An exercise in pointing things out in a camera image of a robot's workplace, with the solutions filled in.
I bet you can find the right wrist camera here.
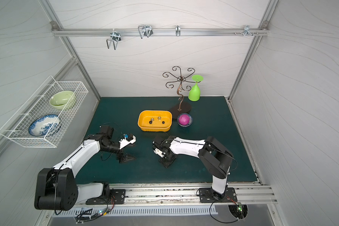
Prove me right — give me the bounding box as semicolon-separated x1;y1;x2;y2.
153;148;164;158

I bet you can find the brown metal cup stand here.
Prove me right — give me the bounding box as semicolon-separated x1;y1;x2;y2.
162;66;195;120

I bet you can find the aluminium top rail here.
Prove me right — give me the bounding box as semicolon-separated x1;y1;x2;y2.
52;27;270;37

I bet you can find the left base cable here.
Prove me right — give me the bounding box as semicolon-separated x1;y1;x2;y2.
74;194;116;224

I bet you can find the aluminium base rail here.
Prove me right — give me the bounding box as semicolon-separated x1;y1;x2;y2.
44;183;278;209

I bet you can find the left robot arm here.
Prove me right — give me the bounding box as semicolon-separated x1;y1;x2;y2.
34;125;136;211

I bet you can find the metal double hook middle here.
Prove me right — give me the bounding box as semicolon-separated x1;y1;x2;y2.
137;24;153;39

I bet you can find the blue white patterned plate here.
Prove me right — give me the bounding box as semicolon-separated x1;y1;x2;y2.
28;114;61;137

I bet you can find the magenta ball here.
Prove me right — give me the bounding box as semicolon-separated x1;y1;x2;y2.
178;114;190;126

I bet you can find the small metal hook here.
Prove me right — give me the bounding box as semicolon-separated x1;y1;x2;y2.
175;25;181;37

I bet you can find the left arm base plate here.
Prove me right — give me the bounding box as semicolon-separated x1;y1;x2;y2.
85;189;126;205

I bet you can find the base cable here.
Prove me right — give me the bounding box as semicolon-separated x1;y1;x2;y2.
194;183;248;223
74;194;116;224

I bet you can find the right base cable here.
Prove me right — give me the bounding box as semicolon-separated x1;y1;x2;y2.
194;183;248;223

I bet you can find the white vent grille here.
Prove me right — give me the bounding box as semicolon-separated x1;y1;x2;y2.
53;205;218;218

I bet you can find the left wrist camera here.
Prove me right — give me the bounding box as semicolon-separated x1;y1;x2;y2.
119;134;136;149

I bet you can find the metal double hook left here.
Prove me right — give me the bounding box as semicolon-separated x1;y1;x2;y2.
106;29;121;50

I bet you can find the metal hook right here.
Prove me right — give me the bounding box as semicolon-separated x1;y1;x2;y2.
234;25;259;37

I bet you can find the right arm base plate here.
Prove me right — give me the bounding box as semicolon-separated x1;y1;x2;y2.
196;187;238;203

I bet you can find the green plastic goblet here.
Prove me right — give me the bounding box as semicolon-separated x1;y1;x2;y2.
188;75;203;102

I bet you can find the yellow plastic storage box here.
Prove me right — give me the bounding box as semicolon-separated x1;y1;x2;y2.
137;110;172;132

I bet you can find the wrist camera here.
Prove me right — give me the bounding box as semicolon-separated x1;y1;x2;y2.
119;134;136;149
153;148;164;158

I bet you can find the green ceramic bowl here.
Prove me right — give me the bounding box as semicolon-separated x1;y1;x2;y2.
49;90;76;110

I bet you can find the metal double hook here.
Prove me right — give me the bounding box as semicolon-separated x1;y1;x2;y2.
106;29;121;50
137;24;153;39

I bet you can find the small blue patterned bowl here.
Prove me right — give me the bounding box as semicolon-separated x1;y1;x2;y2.
177;113;193;127

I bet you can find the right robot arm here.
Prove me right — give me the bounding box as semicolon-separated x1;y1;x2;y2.
152;136;234;197

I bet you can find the white wire basket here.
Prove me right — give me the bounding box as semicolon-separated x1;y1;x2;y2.
0;76;88;148

